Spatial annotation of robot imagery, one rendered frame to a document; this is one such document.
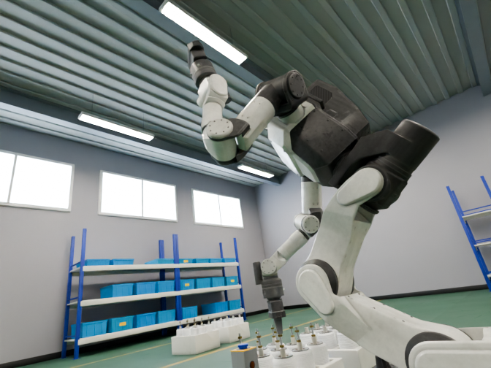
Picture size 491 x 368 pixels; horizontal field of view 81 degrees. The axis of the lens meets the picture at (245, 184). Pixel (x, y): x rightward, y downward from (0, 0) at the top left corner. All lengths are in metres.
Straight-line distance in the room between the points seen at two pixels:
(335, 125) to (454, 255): 6.55
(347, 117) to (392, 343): 0.66
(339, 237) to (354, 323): 0.24
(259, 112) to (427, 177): 6.90
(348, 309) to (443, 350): 0.23
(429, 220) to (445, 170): 1.13
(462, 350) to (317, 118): 0.71
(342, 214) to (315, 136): 0.27
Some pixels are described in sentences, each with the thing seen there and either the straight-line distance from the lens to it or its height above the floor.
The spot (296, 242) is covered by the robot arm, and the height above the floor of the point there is 0.68.
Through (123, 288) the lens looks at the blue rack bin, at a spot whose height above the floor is 0.92.
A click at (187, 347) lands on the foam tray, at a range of 3.67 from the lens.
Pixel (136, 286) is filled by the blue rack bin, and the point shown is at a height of 0.93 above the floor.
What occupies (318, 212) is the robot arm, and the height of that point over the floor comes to 0.78.
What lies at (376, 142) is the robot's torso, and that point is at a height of 0.86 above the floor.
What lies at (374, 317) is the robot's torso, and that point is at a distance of 0.93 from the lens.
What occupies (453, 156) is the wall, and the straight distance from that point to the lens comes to 7.66.
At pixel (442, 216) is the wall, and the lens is 7.47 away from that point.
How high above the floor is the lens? 0.49
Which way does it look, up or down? 21 degrees up
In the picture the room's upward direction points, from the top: 8 degrees counter-clockwise
